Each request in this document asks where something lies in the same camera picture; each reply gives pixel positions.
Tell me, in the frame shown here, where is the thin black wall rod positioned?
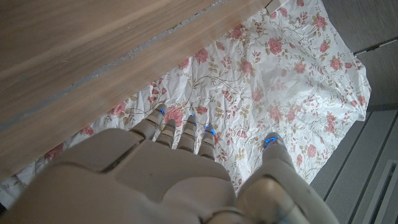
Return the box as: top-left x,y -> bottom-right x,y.
353,37 -> 398,57

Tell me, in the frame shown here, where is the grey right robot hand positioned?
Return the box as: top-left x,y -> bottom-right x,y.
0,103 -> 340,224

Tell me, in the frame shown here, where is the floral backdrop cloth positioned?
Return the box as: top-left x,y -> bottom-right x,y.
0,0 -> 373,210

